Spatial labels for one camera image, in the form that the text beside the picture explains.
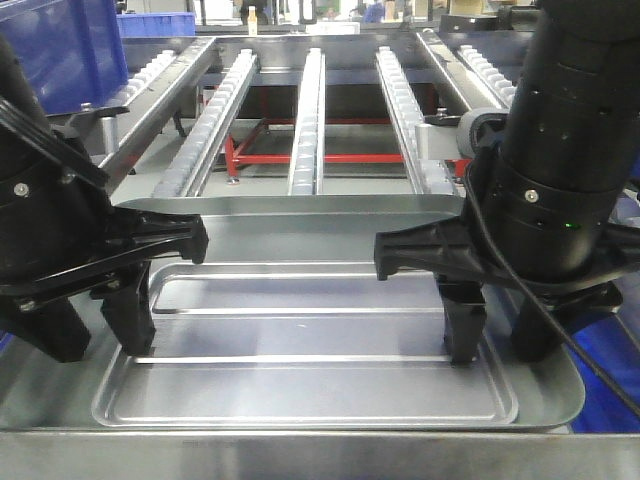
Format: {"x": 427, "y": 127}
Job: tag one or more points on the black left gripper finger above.
{"x": 532, "y": 338}
{"x": 465, "y": 317}

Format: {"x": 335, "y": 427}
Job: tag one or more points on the steel divider bar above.
{"x": 451, "y": 83}

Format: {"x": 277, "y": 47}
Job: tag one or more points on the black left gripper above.
{"x": 132, "y": 237}

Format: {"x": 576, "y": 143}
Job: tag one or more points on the red steel frame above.
{"x": 439, "y": 123}

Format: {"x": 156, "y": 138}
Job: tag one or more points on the blue bin in background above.
{"x": 163, "y": 24}

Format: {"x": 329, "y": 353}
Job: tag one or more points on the silver metal tray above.
{"x": 297, "y": 346}

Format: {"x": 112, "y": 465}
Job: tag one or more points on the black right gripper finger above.
{"x": 126, "y": 308}
{"x": 55, "y": 328}

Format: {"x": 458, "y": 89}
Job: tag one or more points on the steel front rack edge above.
{"x": 209, "y": 455}

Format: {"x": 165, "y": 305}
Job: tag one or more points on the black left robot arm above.
{"x": 61, "y": 235}

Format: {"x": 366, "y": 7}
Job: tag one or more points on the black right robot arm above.
{"x": 535, "y": 218}

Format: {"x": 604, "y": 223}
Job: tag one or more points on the roller conveyor rail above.
{"x": 306, "y": 166}
{"x": 425, "y": 176}
{"x": 491, "y": 77}
{"x": 190, "y": 169}

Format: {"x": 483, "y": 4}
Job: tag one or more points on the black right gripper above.
{"x": 447, "y": 247}

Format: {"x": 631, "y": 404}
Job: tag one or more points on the silver tray beneath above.
{"x": 38, "y": 393}

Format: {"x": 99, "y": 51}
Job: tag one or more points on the blue upper stacked bin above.
{"x": 70, "y": 51}

